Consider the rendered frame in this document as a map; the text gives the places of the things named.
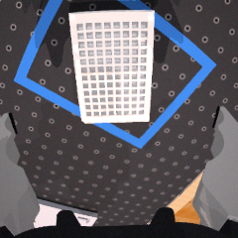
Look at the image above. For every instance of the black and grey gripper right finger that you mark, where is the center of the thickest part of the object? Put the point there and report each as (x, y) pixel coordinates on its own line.
(216, 197)

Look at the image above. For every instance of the blue tape rectangle outline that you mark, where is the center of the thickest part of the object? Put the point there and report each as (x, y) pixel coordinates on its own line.
(161, 24)

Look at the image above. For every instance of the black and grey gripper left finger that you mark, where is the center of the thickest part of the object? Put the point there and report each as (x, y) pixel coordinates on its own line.
(19, 206)

